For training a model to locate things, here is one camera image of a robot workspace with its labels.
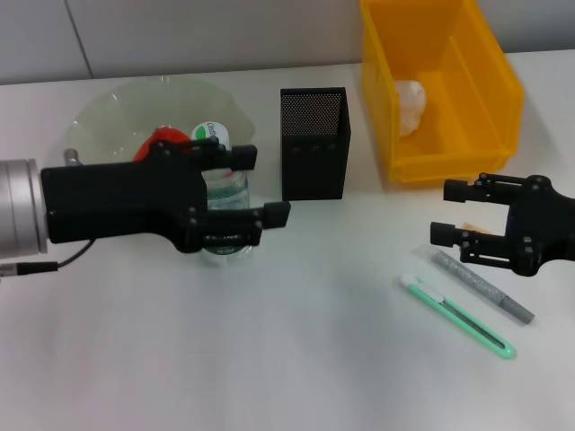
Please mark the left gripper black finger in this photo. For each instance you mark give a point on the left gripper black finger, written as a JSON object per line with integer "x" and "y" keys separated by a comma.
{"x": 276, "y": 214}
{"x": 242, "y": 157}

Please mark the white paper ball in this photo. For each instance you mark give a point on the white paper ball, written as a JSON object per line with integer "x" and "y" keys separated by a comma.
{"x": 411, "y": 108}

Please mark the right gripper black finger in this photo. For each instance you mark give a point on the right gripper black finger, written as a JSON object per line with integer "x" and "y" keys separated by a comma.
{"x": 456, "y": 190}
{"x": 444, "y": 233}

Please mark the green glass fruit plate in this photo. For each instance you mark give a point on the green glass fruit plate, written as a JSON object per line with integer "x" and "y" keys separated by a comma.
{"x": 148, "y": 103}

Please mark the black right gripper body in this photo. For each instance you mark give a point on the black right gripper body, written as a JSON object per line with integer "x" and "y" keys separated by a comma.
{"x": 543, "y": 229}

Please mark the black mesh pen holder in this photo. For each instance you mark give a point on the black mesh pen holder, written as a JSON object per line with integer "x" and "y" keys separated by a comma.
{"x": 314, "y": 170}

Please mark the clear green-label water bottle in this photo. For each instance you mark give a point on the clear green-label water bottle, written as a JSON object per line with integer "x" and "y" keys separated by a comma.
{"x": 224, "y": 193}

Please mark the beige eraser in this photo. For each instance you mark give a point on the beige eraser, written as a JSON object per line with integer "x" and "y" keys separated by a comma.
{"x": 478, "y": 228}

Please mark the grey marker pen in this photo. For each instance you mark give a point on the grey marker pen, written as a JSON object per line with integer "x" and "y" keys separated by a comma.
{"x": 485, "y": 287}

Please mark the red orange fruit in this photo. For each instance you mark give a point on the red orange fruit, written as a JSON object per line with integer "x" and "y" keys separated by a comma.
{"x": 168, "y": 134}

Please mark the green utility knife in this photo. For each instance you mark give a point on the green utility knife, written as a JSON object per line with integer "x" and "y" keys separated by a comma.
{"x": 467, "y": 323}

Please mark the left wrist silver plug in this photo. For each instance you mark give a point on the left wrist silver plug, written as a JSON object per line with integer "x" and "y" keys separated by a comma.
{"x": 73, "y": 157}

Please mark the yellow plastic bin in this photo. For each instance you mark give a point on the yellow plastic bin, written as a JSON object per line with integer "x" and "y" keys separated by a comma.
{"x": 471, "y": 112}

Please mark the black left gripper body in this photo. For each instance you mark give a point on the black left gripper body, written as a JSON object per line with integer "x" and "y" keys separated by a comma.
{"x": 121, "y": 202}

